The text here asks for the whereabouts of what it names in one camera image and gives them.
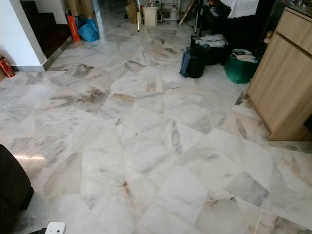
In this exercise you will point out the dark brown two-seat sofa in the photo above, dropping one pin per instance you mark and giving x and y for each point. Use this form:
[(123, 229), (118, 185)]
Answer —
[(12, 190)]

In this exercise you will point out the red fire extinguisher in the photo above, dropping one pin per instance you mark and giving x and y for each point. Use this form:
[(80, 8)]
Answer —
[(7, 68)]

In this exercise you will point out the dark wooden staircase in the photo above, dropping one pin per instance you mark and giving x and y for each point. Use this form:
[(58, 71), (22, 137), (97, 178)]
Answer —
[(48, 34)]

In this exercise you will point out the red carton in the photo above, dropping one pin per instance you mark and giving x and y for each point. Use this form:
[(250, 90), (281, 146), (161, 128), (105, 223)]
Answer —
[(73, 29)]

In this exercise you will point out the blue plastic bag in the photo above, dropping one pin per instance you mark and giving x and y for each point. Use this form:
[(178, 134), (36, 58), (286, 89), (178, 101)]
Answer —
[(89, 31)]

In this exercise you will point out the tall brown cardboard box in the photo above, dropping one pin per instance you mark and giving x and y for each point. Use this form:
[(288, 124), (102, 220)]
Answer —
[(78, 7)]

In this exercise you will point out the brown paper bag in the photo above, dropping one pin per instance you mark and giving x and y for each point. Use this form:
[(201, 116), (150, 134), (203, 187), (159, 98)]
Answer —
[(131, 13)]

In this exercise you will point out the metal pole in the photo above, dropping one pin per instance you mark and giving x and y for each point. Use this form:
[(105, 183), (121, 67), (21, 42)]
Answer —
[(138, 17)]

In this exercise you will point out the white paper bag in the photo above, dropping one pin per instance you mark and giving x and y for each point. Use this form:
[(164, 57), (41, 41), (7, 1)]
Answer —
[(150, 16)]

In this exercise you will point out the dark blue backpack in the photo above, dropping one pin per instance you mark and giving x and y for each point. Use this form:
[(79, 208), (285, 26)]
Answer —
[(192, 63)]

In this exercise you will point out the wooden plank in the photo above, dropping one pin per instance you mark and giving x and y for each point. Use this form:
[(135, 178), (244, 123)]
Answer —
[(186, 12)]

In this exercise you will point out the black bag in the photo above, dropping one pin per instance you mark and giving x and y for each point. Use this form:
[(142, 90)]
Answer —
[(217, 51)]

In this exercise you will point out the green fabric bag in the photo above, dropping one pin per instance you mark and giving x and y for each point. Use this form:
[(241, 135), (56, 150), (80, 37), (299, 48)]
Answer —
[(239, 70)]

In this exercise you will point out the black table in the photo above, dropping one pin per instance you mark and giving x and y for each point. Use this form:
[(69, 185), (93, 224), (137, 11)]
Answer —
[(243, 31)]

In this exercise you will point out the white tablecloth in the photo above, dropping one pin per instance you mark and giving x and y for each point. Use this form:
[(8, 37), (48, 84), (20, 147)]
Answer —
[(241, 8)]

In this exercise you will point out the light wooden cabinet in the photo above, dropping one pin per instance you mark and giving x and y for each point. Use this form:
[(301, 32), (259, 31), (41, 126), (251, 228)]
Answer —
[(282, 83)]

